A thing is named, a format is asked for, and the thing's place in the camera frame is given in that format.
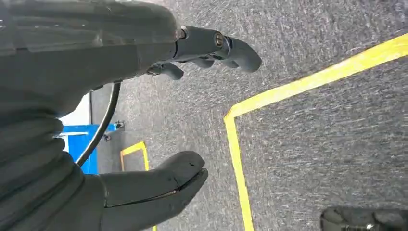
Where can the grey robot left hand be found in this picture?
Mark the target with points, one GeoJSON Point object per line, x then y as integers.
{"type": "Point", "coordinates": [95, 47]}

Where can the small black caster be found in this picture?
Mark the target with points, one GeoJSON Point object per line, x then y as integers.
{"type": "Point", "coordinates": [119, 124]}
{"type": "Point", "coordinates": [106, 137]}

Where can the ribbed grey left arm sleeve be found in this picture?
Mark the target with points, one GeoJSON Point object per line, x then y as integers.
{"type": "Point", "coordinates": [28, 165]}

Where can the black parts tray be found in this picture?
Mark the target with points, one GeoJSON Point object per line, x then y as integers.
{"type": "Point", "coordinates": [360, 220]}

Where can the blue metal frame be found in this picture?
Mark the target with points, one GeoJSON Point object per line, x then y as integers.
{"type": "Point", "coordinates": [81, 146]}

